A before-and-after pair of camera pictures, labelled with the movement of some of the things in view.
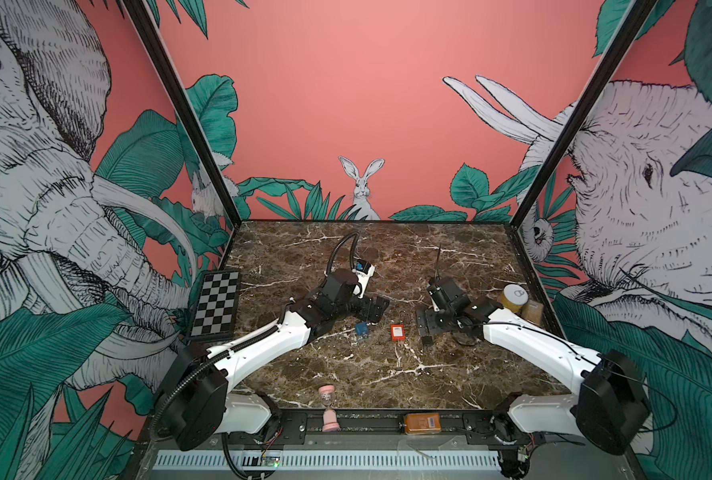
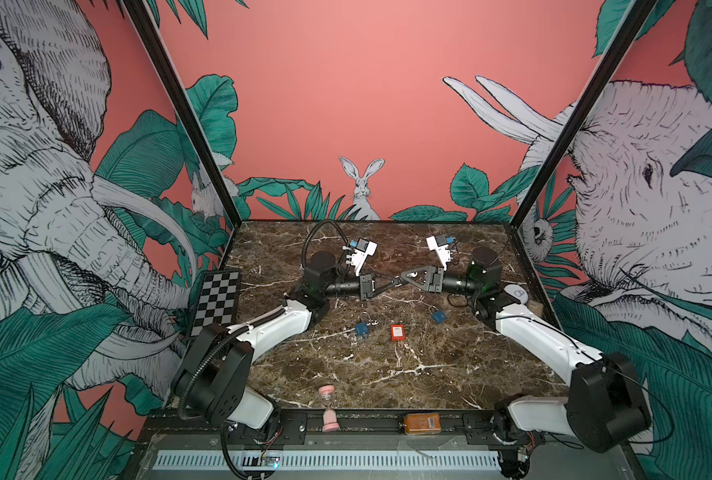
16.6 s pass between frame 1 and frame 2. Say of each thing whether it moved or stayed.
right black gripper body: moved
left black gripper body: moved
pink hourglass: stayed
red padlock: stayed
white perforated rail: stayed
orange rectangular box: stayed
